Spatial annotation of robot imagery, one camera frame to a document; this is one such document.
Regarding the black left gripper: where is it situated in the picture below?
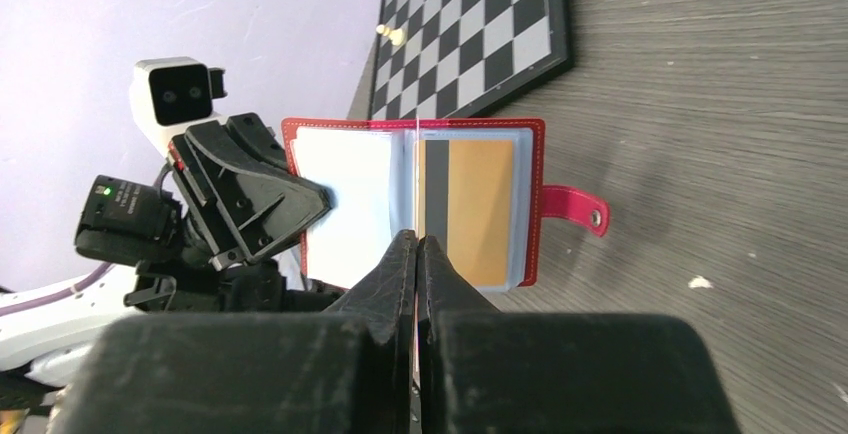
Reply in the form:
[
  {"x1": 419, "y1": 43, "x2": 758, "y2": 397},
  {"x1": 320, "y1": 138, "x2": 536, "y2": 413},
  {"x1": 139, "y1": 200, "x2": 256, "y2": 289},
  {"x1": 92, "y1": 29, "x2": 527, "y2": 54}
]
[{"x1": 74, "y1": 113, "x2": 343, "y2": 312}]

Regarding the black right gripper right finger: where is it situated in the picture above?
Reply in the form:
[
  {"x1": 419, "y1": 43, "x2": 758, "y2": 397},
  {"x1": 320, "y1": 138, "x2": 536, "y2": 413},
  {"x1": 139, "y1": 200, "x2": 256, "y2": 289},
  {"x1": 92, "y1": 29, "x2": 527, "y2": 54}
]
[{"x1": 417, "y1": 236, "x2": 740, "y2": 433}]

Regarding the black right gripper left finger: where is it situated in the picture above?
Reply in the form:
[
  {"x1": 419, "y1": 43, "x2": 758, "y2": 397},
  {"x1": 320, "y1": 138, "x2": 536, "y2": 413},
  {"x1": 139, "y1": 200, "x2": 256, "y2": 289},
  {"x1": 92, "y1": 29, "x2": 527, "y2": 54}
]
[{"x1": 51, "y1": 231, "x2": 418, "y2": 433}]

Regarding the red leather card holder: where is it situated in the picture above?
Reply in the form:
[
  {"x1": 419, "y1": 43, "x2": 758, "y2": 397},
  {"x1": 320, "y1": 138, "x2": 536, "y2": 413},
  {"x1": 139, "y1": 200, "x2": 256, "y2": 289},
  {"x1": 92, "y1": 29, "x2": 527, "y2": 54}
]
[{"x1": 281, "y1": 118, "x2": 610, "y2": 292}]

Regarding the orange card with black stripe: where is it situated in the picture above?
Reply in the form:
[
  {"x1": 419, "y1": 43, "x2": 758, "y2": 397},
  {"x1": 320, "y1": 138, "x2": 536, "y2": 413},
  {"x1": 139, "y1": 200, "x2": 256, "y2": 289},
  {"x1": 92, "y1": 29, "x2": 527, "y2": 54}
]
[{"x1": 417, "y1": 138, "x2": 515, "y2": 288}]

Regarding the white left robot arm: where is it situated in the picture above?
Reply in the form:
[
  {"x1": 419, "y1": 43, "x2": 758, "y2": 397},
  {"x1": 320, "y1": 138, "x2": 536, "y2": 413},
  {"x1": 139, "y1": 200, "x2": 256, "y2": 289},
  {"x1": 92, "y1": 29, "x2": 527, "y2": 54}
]
[{"x1": 1, "y1": 113, "x2": 331, "y2": 403}]

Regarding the white chess pawn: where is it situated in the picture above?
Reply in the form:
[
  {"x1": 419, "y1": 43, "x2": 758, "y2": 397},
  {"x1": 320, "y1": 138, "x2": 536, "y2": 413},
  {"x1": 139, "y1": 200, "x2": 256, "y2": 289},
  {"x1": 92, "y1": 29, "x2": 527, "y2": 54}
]
[{"x1": 375, "y1": 24, "x2": 406, "y2": 47}]

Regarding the black white chessboard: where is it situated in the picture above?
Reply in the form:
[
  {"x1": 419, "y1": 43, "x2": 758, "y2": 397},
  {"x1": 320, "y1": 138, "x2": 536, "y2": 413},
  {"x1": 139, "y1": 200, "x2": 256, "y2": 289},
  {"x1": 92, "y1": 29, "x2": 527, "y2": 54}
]
[{"x1": 369, "y1": 0, "x2": 575, "y2": 120}]

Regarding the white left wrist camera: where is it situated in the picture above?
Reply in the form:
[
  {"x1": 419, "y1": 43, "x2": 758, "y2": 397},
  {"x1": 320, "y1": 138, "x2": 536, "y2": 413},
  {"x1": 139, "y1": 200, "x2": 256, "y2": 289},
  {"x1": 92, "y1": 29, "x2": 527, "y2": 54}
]
[{"x1": 129, "y1": 57, "x2": 227, "y2": 157}]

